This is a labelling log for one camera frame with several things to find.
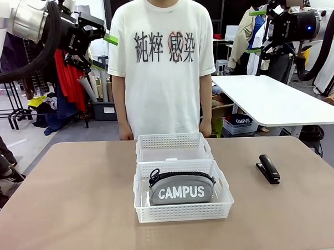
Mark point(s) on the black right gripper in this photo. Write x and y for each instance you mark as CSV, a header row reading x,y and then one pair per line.
x,y
295,28

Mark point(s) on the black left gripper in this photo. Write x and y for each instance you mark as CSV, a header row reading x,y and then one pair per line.
x,y
74,40

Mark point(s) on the black stapler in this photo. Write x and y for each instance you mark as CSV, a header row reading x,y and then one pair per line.
x,y
268,167

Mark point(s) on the grey CAMPUS pencil case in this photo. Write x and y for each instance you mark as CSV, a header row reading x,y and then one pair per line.
x,y
181,192

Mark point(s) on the person right forearm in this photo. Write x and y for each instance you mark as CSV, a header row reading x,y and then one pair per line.
x,y
119,99

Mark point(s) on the person left forearm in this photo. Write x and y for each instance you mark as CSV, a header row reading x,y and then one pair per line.
x,y
206,98

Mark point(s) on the person right hand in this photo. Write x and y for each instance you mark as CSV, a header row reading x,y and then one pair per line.
x,y
126,132

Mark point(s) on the person left hand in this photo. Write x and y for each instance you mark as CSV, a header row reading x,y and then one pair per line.
x,y
206,127

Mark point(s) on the cream cardboard tube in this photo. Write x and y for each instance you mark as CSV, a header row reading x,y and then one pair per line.
x,y
94,81

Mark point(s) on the white board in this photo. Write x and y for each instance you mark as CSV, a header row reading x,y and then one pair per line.
x,y
231,33

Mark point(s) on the white paper roll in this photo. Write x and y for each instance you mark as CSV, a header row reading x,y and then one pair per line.
x,y
104,86

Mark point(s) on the grey paper roll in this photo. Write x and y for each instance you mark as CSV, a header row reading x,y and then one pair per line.
x,y
88,89

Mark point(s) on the red hanging garment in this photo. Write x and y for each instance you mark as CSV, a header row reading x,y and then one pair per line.
x,y
68,90

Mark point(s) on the white computer case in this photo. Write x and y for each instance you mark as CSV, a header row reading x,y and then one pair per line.
x,y
222,65

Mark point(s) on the dark blue hanging garment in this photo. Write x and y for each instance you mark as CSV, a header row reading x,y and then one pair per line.
x,y
65,107

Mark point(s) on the grey storage bin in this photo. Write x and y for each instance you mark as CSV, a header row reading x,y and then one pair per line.
x,y
104,112

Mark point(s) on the white background table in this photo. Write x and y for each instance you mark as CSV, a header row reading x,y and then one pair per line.
x,y
265,98

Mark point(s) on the yellow cloth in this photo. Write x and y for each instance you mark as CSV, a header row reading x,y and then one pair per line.
x,y
37,100

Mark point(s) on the dark clothes pile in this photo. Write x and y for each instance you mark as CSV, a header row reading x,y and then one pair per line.
x,y
49,119

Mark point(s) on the person torso white printed T-shirt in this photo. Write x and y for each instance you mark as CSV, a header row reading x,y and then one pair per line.
x,y
162,89

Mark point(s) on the black CAMPUS pouch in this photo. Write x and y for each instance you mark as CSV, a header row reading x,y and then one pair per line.
x,y
243,120

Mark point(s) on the brown cardboard box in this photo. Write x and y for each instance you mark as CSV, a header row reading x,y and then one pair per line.
x,y
222,111

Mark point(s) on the Campus storage box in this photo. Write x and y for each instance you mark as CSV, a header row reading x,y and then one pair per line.
x,y
239,129

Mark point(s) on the green stool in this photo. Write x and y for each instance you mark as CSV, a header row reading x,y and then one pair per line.
x,y
218,128

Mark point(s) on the black bag under table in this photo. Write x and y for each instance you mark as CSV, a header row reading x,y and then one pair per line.
x,y
311,136

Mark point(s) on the white perforated plastic basket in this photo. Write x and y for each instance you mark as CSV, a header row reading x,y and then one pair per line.
x,y
170,142
182,213

